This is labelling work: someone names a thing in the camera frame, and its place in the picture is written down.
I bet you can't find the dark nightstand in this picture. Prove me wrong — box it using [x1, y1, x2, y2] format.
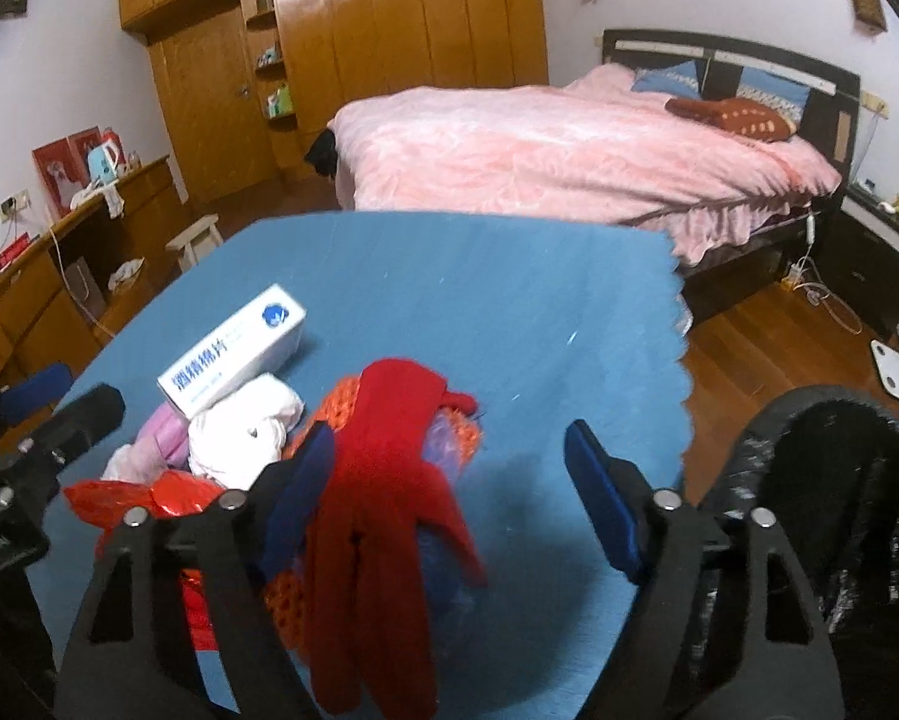
[815, 185, 899, 338]

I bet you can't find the black lined trash bin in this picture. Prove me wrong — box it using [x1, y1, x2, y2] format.
[701, 385, 899, 718]

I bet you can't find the white blue cardboard box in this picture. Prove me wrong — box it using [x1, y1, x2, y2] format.
[157, 284, 306, 421]

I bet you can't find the red plastic bag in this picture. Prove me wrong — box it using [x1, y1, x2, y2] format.
[64, 470, 223, 652]

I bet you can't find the orange foam net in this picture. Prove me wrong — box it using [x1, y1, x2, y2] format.
[254, 377, 485, 656]

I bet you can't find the pink bed cover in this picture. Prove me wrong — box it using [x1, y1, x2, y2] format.
[327, 64, 840, 266]

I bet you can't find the right wall lamp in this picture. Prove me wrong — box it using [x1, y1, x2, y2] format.
[851, 0, 888, 34]

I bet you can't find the blue pillow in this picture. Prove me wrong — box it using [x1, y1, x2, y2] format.
[737, 67, 810, 127]
[632, 60, 701, 101]

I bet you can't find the dark wooden bed frame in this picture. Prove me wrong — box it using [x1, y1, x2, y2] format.
[602, 28, 861, 325]

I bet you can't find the brown dotted pillow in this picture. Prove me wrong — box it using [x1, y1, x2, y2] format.
[664, 98, 796, 143]

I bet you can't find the wooden wardrobe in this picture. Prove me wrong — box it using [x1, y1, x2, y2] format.
[118, 0, 548, 203]

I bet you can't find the red framed photo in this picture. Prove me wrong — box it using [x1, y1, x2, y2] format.
[33, 127, 101, 221]

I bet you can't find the black garment on bed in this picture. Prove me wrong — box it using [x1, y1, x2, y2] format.
[305, 128, 339, 181]

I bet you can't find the wooden sideboard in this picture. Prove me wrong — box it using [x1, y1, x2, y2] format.
[0, 158, 193, 387]

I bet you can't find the right blue pillow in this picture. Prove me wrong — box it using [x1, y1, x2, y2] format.
[737, 67, 810, 127]

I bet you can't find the white tissue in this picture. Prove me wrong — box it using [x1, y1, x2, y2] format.
[187, 374, 305, 491]

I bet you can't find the left blue pillow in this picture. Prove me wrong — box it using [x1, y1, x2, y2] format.
[632, 60, 701, 101]

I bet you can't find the small white wooden stool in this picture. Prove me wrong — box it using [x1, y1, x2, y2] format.
[164, 215, 225, 273]

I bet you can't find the pink packet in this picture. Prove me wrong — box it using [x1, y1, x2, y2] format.
[137, 403, 189, 468]

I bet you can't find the blue felt table cloth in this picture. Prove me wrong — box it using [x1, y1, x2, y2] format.
[31, 211, 690, 718]

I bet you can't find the white bathroom scale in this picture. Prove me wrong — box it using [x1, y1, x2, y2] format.
[869, 340, 899, 401]

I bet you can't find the white charger cable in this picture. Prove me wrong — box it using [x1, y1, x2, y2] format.
[781, 209, 866, 338]

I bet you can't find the blue electric kettle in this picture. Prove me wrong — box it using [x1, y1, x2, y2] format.
[86, 140, 119, 185]

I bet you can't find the blue plastic bag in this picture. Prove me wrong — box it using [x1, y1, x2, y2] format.
[410, 406, 482, 662]

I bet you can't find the pale pink cloth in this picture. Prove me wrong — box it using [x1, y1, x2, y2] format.
[101, 439, 168, 486]

